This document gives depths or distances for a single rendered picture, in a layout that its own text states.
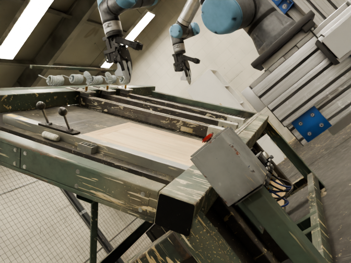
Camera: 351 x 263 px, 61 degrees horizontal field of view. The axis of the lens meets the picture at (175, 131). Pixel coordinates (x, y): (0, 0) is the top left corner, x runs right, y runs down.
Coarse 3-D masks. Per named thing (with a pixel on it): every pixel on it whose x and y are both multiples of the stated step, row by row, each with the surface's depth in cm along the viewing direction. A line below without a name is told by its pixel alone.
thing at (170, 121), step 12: (84, 72) 208; (84, 96) 209; (96, 108) 206; (108, 108) 202; (120, 108) 199; (132, 108) 195; (144, 120) 193; (156, 120) 190; (168, 120) 187; (180, 120) 184; (204, 132) 179; (216, 132) 176
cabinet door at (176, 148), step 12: (96, 132) 147; (108, 132) 150; (120, 132) 155; (132, 132) 158; (144, 132) 162; (156, 132) 166; (120, 144) 134; (132, 144) 138; (144, 144) 141; (156, 144) 144; (168, 144) 148; (180, 144) 151; (192, 144) 155; (156, 156) 127; (168, 156) 129; (180, 156) 133
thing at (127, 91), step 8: (120, 88) 254; (128, 88) 261; (120, 96) 257; (128, 96) 254; (136, 96) 251; (160, 104) 244; (168, 104) 242; (176, 104) 239; (192, 112) 235; (200, 112) 232; (208, 112) 230; (224, 120) 226; (232, 120) 224; (240, 120) 221
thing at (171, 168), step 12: (12, 120) 141; (36, 132) 136; (60, 132) 131; (72, 144) 129; (96, 144) 124; (108, 144) 125; (120, 156) 121; (132, 156) 119; (144, 156) 118; (156, 168) 115; (168, 168) 113; (180, 168) 111
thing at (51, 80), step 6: (30, 66) 170; (36, 66) 172; (42, 66) 176; (48, 66) 180; (54, 66) 185; (60, 66) 190; (48, 78) 175; (54, 78) 182; (60, 78) 181; (72, 78) 194; (78, 78) 197; (96, 78) 213; (114, 78) 234; (120, 78) 248; (48, 84) 177; (54, 84) 178; (60, 84) 182; (96, 84) 215
